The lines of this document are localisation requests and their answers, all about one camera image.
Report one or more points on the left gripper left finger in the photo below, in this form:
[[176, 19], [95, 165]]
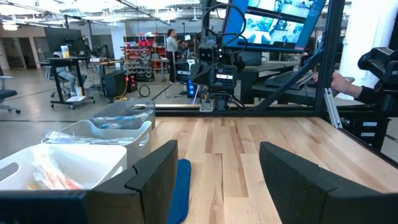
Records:
[[93, 208]]

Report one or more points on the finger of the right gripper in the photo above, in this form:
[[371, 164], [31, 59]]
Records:
[[200, 74]]

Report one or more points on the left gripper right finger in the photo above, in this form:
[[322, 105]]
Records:
[[311, 199]]

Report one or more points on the blue toothbrush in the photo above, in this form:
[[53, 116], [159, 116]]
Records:
[[109, 126], [124, 119]]

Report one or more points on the person's forearm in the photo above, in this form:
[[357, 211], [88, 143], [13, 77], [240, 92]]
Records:
[[367, 95]]

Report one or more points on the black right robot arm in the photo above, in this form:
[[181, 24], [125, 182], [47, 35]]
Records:
[[225, 59]]

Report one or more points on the black computer tower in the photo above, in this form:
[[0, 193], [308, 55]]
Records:
[[115, 84], [186, 73]]

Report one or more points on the person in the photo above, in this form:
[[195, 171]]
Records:
[[172, 49], [63, 73]]

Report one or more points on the white plastic bin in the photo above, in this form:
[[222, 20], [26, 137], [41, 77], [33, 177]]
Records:
[[93, 158]]

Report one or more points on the red parts shelf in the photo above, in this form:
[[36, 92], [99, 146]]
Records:
[[143, 59]]

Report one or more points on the large blue display screen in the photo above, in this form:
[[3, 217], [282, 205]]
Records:
[[273, 28]]

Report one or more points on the light grey plastic bin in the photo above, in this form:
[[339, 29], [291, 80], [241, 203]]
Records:
[[136, 146]]

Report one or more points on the dark grey plastic bin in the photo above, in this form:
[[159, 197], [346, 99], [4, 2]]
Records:
[[118, 109]]

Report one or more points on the white column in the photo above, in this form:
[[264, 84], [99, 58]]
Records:
[[360, 37], [118, 40]]

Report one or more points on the dark blue cloth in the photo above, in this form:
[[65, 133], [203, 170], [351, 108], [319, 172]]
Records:
[[182, 186]]

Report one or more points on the black control box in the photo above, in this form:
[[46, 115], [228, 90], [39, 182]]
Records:
[[373, 130]]

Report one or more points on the person's hand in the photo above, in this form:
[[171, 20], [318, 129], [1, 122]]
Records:
[[339, 83]]

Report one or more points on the black standing desk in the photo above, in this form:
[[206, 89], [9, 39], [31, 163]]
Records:
[[68, 59]]

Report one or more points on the black monitor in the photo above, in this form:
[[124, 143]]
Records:
[[62, 39]]

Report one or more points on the grey office chair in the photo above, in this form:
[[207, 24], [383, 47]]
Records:
[[6, 93]]

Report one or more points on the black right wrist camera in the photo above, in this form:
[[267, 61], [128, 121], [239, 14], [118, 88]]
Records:
[[206, 53]]

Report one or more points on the silver angle bracket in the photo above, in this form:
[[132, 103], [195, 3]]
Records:
[[332, 109]]

